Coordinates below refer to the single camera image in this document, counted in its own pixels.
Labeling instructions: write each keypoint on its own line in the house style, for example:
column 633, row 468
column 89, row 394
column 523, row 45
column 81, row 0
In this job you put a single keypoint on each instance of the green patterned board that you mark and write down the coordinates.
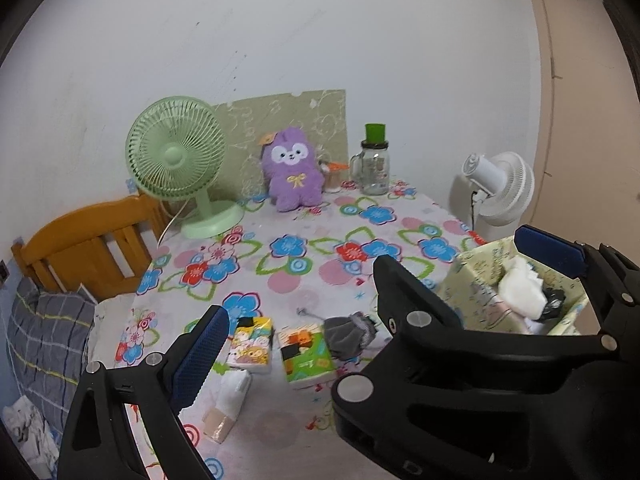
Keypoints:
column 300, row 110

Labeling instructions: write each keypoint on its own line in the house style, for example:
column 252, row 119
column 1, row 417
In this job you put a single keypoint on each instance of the white cloth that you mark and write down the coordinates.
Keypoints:
column 25, row 425
column 520, row 290

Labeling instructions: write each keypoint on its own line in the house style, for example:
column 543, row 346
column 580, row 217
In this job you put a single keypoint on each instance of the yellow cartoon fabric box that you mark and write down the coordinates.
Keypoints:
column 475, row 265

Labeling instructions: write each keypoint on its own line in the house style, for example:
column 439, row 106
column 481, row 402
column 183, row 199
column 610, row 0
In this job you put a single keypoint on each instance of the white fan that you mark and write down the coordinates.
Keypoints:
column 500, row 180

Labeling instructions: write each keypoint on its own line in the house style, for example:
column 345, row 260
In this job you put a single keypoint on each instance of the small orange-lidded jar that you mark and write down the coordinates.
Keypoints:
column 332, row 180

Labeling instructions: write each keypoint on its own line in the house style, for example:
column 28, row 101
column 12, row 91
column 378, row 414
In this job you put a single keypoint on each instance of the floral tablecloth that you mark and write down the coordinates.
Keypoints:
column 300, row 280

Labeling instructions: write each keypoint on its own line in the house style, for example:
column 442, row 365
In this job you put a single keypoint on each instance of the purple plush toy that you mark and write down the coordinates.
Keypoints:
column 295, row 180

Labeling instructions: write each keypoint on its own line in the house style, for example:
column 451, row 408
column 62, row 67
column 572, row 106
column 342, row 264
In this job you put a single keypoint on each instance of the wooden headboard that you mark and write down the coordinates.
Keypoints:
column 75, row 240

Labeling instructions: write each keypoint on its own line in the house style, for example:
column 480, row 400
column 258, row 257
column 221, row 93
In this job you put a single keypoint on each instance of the green tissue packet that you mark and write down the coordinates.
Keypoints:
column 305, row 360

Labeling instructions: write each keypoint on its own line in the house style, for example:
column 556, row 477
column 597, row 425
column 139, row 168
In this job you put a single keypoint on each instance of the white crumpled cloth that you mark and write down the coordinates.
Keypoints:
column 25, row 425

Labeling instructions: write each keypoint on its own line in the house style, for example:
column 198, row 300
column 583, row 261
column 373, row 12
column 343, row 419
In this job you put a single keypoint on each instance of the beige door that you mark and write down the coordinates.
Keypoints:
column 590, row 135

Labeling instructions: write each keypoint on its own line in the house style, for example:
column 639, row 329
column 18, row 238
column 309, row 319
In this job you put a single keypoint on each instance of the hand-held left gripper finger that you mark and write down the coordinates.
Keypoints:
column 200, row 355

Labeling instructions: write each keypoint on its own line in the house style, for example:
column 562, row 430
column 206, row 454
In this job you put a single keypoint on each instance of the green desk fan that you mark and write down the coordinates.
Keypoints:
column 172, row 152

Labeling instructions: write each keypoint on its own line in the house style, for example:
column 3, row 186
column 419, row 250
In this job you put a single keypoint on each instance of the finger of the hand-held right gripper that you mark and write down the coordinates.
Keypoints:
column 550, row 252
column 400, row 290

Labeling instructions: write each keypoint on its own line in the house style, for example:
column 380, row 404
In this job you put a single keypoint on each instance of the grey plaid pillow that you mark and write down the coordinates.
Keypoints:
column 45, row 335

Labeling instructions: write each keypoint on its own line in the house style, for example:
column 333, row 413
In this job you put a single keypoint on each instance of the glass jar with green lid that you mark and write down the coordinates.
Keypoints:
column 375, row 170

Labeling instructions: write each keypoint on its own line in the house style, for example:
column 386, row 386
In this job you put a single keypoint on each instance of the grey sock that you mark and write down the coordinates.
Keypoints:
column 345, row 335

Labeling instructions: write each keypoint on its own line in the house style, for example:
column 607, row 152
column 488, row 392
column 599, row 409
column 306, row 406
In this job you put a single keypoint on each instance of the cartoon tissue packet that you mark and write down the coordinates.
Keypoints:
column 250, row 347

